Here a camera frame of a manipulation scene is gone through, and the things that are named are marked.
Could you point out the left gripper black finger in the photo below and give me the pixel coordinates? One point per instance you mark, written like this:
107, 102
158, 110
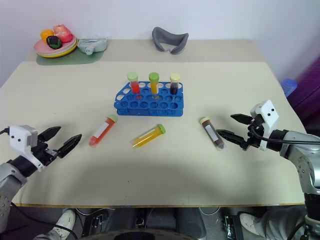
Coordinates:
70, 146
50, 132

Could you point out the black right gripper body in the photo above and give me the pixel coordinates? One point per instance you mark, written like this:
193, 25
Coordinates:
253, 136

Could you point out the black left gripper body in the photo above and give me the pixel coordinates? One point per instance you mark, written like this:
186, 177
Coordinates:
43, 153

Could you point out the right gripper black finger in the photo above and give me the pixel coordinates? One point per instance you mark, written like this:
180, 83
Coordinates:
241, 118
231, 136

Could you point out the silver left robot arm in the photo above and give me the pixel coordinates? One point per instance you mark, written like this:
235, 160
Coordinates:
7, 180

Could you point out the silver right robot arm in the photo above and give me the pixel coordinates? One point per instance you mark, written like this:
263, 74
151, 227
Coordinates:
303, 160

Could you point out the brown liquid tube white label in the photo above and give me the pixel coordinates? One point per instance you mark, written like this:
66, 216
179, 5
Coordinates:
212, 133

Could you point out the orange-red liquid tube white label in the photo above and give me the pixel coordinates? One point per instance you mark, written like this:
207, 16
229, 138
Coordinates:
102, 131

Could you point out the dark liquid tube cream cap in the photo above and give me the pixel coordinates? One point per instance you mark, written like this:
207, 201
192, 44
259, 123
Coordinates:
174, 86

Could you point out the yellow liquid tube green cap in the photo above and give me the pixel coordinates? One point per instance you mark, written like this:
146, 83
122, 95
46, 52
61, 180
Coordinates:
154, 83
147, 137

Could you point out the blue test tube rack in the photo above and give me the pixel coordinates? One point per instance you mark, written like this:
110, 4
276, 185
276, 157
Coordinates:
150, 105

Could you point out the red liquid tube green cap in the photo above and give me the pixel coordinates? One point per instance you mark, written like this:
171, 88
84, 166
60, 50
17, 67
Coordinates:
134, 85

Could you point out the blue water bottle top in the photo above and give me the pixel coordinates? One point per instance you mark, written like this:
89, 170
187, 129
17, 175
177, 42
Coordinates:
288, 86

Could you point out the white shoe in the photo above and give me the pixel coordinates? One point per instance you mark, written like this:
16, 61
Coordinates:
65, 221
250, 222

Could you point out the purple ribbed object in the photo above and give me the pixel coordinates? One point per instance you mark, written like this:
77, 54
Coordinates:
308, 85

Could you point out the black equipment box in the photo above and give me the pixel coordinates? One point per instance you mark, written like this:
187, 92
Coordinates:
232, 227
93, 223

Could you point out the green placemat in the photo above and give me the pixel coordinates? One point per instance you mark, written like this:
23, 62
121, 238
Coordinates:
82, 58

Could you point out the stack of coloured plates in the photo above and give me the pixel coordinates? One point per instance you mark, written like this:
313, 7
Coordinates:
67, 53

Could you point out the grey trouser leg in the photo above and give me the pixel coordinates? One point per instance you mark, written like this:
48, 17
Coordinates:
48, 235
280, 222

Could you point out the pink plate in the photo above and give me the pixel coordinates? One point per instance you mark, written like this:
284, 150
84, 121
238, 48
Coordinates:
41, 48

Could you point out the light green plate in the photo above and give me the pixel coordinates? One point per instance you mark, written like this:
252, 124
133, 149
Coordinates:
68, 48

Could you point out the dark green toy avocado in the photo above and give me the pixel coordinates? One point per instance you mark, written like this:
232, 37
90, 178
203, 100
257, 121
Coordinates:
54, 42

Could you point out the orange toy pepper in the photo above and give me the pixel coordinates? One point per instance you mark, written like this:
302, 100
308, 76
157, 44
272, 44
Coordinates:
46, 34

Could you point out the pale green crumpled cloth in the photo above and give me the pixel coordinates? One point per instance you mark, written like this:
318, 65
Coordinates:
92, 43

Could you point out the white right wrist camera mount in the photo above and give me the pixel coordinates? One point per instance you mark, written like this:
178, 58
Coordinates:
268, 112

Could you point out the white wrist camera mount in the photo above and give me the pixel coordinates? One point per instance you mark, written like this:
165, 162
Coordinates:
268, 112
18, 139

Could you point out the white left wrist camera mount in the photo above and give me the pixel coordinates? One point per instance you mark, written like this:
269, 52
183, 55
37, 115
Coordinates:
18, 139

